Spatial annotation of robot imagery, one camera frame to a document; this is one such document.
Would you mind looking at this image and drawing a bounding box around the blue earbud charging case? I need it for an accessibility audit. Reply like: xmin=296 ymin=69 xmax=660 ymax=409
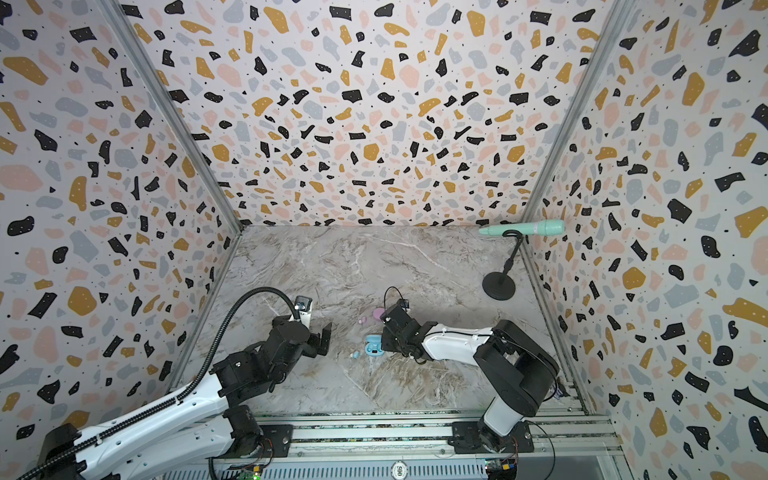
xmin=365 ymin=334 xmax=384 ymax=357

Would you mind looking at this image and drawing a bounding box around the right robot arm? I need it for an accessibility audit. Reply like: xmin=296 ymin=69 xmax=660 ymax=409
xmin=380 ymin=300 xmax=559 ymax=449

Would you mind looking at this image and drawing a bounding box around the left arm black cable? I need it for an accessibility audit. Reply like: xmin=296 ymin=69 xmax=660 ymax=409
xmin=17 ymin=286 xmax=301 ymax=480

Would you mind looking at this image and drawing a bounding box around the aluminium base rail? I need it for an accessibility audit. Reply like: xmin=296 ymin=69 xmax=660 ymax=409
xmin=107 ymin=410 xmax=631 ymax=480

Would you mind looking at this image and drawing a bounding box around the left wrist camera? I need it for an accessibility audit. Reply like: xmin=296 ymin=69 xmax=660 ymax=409
xmin=294 ymin=295 xmax=313 ymax=328

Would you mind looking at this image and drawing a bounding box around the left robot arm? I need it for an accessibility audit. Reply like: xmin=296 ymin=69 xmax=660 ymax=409
xmin=30 ymin=317 xmax=332 ymax=479

